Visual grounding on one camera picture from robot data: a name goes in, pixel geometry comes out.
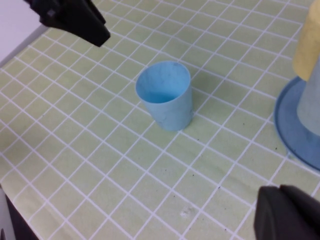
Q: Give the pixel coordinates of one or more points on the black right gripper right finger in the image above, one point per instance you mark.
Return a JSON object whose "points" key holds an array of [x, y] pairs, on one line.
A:
{"points": [[287, 215]]}

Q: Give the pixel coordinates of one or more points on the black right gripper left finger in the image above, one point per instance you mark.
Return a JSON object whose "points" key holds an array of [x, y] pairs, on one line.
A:
{"points": [[80, 22]]}

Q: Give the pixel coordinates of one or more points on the light blue plastic cup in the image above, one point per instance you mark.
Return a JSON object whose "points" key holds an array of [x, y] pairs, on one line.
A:
{"points": [[172, 112]]}

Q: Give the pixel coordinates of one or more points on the blue cup stand with pegs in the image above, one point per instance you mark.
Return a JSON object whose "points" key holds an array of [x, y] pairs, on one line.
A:
{"points": [[287, 125]]}

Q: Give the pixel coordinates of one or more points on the mint green plastic cup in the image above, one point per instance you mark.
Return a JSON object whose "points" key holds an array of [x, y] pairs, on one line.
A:
{"points": [[311, 105]]}

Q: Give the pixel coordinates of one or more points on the yellow plastic cup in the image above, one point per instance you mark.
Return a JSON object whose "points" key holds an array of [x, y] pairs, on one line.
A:
{"points": [[306, 50]]}

